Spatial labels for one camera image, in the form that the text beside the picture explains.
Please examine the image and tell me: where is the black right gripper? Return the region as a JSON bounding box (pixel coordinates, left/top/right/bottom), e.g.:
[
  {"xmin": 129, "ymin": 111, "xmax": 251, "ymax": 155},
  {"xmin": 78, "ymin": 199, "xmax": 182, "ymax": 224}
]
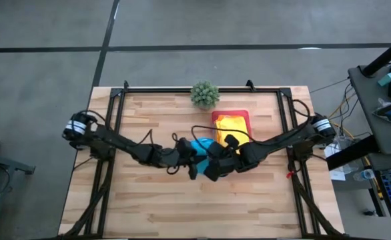
[{"xmin": 204, "ymin": 142, "xmax": 247, "ymax": 183}]

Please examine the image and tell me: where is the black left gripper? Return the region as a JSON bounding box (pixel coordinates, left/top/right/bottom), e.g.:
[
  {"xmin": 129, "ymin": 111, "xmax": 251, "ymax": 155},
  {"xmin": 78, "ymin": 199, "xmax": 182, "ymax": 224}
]
[{"xmin": 155, "ymin": 146, "xmax": 200, "ymax": 181}]

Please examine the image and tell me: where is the blue microfiber towel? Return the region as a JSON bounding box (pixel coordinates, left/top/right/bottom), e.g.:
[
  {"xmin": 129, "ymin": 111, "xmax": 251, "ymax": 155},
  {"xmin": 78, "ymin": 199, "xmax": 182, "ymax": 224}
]
[{"xmin": 190, "ymin": 137, "xmax": 217, "ymax": 176}]

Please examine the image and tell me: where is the yellow microfiber towel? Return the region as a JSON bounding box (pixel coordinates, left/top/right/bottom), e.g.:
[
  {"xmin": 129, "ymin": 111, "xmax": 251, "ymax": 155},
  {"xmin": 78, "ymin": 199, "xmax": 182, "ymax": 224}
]
[{"xmin": 214, "ymin": 115, "xmax": 250, "ymax": 155}]

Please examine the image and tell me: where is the pink plastic bin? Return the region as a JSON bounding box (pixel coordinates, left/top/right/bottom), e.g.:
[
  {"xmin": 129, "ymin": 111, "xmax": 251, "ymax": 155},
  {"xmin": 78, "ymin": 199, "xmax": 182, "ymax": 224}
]
[{"xmin": 211, "ymin": 109, "xmax": 253, "ymax": 149}]

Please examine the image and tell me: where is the potted succulent plant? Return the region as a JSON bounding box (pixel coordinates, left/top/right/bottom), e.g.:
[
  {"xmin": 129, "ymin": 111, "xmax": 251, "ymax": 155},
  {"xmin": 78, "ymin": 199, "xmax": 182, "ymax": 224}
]
[{"xmin": 189, "ymin": 79, "xmax": 222, "ymax": 111}]

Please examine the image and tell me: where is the white paper sheet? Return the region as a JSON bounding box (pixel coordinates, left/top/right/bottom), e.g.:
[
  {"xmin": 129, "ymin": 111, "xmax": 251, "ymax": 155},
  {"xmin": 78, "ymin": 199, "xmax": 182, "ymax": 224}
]
[{"xmin": 323, "ymin": 143, "xmax": 347, "ymax": 182}]

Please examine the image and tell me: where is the black support beam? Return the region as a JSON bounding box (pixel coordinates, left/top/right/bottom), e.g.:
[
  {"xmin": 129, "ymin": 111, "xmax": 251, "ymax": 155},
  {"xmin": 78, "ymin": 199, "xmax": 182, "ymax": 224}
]
[{"xmin": 325, "ymin": 134, "xmax": 380, "ymax": 171}]

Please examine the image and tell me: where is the clear plastic bottle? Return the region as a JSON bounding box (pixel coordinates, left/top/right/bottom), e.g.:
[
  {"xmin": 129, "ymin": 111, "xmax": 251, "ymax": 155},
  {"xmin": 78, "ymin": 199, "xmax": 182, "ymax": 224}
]
[{"xmin": 352, "ymin": 168, "xmax": 377, "ymax": 183}]

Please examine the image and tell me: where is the dark grey desk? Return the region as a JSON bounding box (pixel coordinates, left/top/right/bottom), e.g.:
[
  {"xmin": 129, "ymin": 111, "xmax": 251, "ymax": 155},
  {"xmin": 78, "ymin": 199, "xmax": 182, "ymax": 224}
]
[
  {"xmin": 368, "ymin": 152, "xmax": 391, "ymax": 239},
  {"xmin": 347, "ymin": 65, "xmax": 391, "ymax": 156}
]

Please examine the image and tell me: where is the workbench with grey legs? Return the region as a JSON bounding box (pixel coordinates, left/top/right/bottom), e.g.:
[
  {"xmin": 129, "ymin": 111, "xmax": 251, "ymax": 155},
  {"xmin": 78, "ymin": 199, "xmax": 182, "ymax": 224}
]
[{"xmin": 0, "ymin": 149, "xmax": 37, "ymax": 176}]

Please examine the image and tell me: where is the teal box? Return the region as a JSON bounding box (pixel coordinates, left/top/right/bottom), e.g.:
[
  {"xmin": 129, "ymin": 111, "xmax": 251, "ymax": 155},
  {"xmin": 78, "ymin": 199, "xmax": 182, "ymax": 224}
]
[{"xmin": 378, "ymin": 72, "xmax": 391, "ymax": 87}]

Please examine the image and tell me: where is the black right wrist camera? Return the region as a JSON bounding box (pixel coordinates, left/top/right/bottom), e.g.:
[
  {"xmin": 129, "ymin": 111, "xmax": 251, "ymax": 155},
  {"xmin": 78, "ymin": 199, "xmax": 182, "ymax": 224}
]
[{"xmin": 223, "ymin": 133, "xmax": 241, "ymax": 149}]

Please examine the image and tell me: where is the black right camera cable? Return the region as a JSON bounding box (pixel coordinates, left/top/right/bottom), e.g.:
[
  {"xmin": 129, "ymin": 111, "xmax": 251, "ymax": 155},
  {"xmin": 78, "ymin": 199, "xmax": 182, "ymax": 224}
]
[{"xmin": 191, "ymin": 125, "xmax": 250, "ymax": 145}]

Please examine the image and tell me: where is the black camera cable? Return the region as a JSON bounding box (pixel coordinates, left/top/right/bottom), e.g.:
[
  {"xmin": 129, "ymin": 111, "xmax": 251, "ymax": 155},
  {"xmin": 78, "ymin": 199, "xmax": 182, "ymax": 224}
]
[
  {"xmin": 191, "ymin": 125, "xmax": 250, "ymax": 145},
  {"xmin": 166, "ymin": 132, "xmax": 183, "ymax": 176}
]

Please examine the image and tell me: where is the black left camera cable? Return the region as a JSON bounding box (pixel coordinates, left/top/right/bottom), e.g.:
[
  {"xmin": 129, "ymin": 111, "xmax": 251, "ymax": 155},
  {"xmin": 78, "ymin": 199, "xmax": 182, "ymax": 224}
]
[{"xmin": 166, "ymin": 132, "xmax": 183, "ymax": 176}]

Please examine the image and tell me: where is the black aluminium table frame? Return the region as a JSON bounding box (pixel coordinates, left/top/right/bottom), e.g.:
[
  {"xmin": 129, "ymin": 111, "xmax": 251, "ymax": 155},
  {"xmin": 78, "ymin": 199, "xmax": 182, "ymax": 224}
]
[{"xmin": 57, "ymin": 79, "xmax": 346, "ymax": 239}]

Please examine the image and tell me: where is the black diagonal post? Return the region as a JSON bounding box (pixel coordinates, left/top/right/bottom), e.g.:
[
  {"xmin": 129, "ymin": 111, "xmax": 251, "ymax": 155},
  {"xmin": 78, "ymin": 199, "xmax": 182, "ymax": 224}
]
[{"xmin": 362, "ymin": 32, "xmax": 391, "ymax": 78}]

